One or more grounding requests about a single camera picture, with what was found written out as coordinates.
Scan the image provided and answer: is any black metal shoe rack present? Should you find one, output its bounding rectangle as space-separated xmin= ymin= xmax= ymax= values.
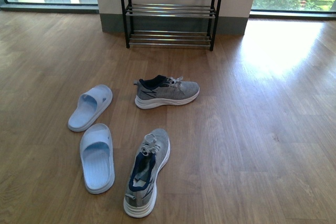
xmin=120 ymin=0 xmax=222 ymax=50

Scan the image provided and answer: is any grey sneaker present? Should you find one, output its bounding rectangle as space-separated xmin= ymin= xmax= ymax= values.
xmin=134 ymin=75 xmax=200 ymax=109
xmin=123 ymin=129 xmax=170 ymax=218

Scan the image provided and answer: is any light blue slipper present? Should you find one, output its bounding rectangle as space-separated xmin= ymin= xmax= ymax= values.
xmin=80 ymin=123 xmax=115 ymax=195
xmin=68 ymin=84 xmax=113 ymax=132

